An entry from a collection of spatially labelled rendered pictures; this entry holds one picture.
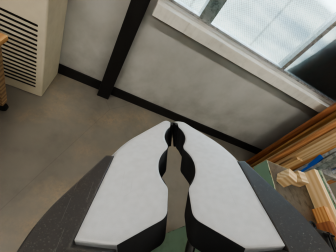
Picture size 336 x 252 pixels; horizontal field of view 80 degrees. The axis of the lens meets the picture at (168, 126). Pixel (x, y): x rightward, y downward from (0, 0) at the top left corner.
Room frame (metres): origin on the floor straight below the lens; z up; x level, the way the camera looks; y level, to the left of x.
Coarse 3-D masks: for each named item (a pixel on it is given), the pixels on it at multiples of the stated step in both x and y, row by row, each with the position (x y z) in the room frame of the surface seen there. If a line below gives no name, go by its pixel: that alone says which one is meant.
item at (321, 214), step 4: (316, 208) 0.54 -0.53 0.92; (320, 208) 0.54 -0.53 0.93; (324, 208) 0.53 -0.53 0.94; (316, 212) 0.53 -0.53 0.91; (320, 212) 0.53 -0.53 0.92; (324, 212) 0.52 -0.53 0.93; (328, 212) 0.53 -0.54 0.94; (316, 216) 0.52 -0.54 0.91; (320, 216) 0.52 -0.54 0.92; (324, 216) 0.52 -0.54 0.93; (328, 216) 0.51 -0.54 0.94; (316, 220) 0.51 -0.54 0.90; (320, 220) 0.51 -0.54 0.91; (324, 220) 0.51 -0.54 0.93; (328, 220) 0.50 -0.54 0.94; (332, 220) 0.51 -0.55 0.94
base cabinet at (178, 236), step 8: (168, 232) 0.49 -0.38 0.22; (176, 232) 0.48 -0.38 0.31; (184, 232) 0.47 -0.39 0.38; (168, 240) 0.46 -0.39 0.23; (176, 240) 0.45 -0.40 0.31; (184, 240) 0.44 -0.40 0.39; (160, 248) 0.43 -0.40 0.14; (168, 248) 0.42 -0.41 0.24; (176, 248) 0.41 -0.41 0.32; (184, 248) 0.41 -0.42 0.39
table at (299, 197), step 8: (256, 168) 0.58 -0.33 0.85; (264, 168) 0.57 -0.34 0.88; (272, 168) 0.57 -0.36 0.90; (280, 168) 0.61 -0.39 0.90; (264, 176) 0.54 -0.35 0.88; (272, 176) 0.54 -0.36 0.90; (272, 184) 0.51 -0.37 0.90; (280, 192) 0.50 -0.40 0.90; (288, 192) 0.53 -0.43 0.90; (296, 192) 0.56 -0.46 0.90; (304, 192) 0.59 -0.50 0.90; (288, 200) 0.50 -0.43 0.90; (296, 200) 0.52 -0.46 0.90; (304, 200) 0.55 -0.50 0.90; (296, 208) 0.49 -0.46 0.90; (304, 208) 0.52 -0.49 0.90; (312, 208) 0.55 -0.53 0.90; (304, 216) 0.49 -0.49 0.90; (312, 216) 0.52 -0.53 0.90; (312, 224) 0.48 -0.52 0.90
